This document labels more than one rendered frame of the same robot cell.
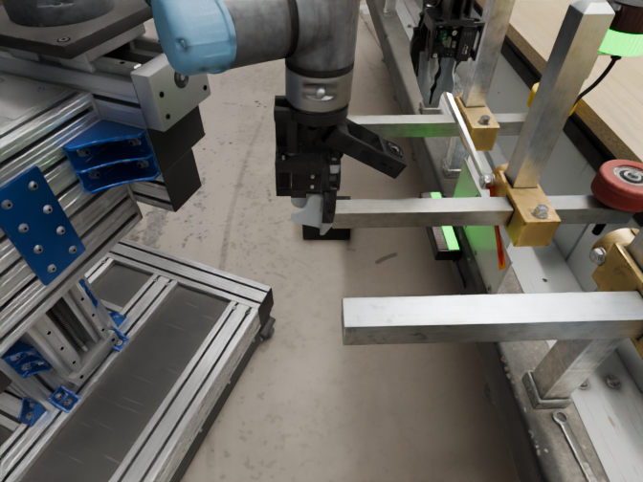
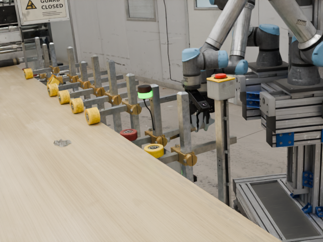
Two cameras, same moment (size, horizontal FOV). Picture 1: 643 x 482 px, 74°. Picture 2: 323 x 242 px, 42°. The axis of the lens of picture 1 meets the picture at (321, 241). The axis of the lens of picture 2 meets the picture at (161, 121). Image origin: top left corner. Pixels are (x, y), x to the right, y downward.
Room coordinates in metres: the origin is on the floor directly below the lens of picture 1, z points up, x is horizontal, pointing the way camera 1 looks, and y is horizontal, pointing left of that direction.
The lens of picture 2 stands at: (2.18, -1.08, 1.54)
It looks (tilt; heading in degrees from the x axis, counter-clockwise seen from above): 18 degrees down; 154
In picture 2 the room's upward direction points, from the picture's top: 5 degrees counter-clockwise
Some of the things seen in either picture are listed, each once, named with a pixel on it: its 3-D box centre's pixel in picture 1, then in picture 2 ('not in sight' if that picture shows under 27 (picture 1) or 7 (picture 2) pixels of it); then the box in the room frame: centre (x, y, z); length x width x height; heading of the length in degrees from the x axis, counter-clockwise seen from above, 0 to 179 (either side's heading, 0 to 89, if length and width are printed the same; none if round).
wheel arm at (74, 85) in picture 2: not in sight; (88, 82); (-0.54, -0.29, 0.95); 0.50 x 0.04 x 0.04; 92
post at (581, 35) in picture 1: (521, 178); (157, 134); (0.50, -0.30, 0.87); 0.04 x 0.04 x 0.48; 2
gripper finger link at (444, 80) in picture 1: (446, 81); (191, 122); (0.66, -0.20, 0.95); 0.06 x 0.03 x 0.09; 2
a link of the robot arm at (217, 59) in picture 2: not in sight; (213, 59); (0.68, -0.08, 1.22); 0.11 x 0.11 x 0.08; 71
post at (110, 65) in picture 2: not in sight; (115, 102); (0.00, -0.31, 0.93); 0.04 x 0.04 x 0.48; 2
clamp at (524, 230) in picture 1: (521, 203); (155, 138); (0.48, -0.30, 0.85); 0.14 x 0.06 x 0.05; 2
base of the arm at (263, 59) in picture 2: not in sight; (269, 55); (0.26, 0.59, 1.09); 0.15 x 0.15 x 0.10
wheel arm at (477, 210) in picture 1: (480, 212); (166, 134); (0.46, -0.23, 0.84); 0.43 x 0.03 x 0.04; 92
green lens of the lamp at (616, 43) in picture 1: (621, 35); (144, 94); (0.51, -0.34, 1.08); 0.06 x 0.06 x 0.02
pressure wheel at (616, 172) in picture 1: (613, 204); (129, 142); (0.47, -0.43, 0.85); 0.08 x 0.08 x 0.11
